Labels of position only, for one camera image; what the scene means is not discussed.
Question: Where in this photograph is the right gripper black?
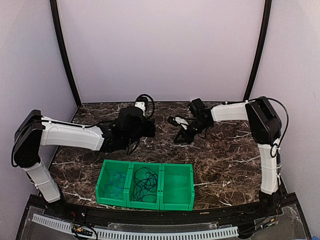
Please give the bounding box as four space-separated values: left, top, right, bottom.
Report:
174 118 211 144

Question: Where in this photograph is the brown cable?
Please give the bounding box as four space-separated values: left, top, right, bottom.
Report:
204 128 238 151

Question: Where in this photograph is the dark blue cable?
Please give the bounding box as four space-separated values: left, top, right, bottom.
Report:
133 168 158 202
132 167 159 203

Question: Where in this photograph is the light blue cable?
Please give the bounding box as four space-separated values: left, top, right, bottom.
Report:
103 169 126 200

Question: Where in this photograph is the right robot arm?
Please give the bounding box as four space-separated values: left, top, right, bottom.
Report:
167 96 288 217

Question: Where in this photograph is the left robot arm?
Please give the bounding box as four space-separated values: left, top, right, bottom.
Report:
11 106 156 218

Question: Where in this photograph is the right green plastic bin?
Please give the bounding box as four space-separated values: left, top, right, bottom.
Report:
159 163 195 211

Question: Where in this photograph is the green plastic bin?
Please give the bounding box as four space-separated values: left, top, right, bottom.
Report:
159 163 195 211
126 162 162 211
95 159 132 208

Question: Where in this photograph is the middle green plastic bin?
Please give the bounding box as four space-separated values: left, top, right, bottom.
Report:
126 162 162 211

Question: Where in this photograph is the left green plastic bin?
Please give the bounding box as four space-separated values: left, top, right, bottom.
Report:
95 159 132 208

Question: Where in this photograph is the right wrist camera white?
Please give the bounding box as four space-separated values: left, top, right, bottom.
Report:
167 116 189 130

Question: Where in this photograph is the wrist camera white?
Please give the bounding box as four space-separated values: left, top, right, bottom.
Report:
134 93 156 119
167 116 189 130

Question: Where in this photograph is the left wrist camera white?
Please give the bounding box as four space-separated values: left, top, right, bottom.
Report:
134 93 156 119

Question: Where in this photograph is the black front rail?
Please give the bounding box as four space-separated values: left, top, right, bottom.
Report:
29 193 298 226

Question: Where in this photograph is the white slotted cable duct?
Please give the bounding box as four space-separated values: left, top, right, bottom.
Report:
32 214 239 240

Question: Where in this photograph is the right black frame post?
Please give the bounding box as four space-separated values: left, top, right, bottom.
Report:
242 0 272 101

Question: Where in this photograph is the black frame post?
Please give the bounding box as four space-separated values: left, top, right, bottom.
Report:
49 0 82 108
242 0 272 101

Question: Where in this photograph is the left black frame post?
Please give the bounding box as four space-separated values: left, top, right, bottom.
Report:
49 0 82 108

